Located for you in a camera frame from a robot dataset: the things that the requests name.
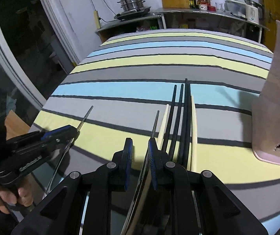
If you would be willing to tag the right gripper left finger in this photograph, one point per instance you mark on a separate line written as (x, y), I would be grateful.
(123, 161)

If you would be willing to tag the metal chopstick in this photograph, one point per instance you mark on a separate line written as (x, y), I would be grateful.
(140, 184)
(65, 151)

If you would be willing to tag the pink plastic utensil basket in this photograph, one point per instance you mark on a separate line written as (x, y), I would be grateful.
(266, 113)

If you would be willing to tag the stainless steel steamer pot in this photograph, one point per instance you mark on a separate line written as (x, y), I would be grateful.
(130, 5)

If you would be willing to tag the black induction cooktop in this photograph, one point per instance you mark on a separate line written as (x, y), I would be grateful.
(128, 15)

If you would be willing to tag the person's left hand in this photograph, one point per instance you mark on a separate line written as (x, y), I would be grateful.
(25, 196)

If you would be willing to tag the white dish rack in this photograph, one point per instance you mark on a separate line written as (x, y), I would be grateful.
(236, 8)

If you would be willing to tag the metal kitchen shelf counter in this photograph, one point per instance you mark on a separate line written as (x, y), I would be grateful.
(185, 19)

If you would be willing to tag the red lidded jar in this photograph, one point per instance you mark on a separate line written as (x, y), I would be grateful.
(202, 4)

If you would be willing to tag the black chopstick on table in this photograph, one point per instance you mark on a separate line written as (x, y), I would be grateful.
(169, 121)

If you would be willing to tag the yellow wooden door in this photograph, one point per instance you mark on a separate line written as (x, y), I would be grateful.
(271, 15)

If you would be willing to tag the white electric kettle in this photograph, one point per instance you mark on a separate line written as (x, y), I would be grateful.
(254, 11)

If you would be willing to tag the striped tablecloth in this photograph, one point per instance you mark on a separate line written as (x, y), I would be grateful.
(123, 87)

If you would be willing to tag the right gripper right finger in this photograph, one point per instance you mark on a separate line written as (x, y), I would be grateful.
(157, 159)

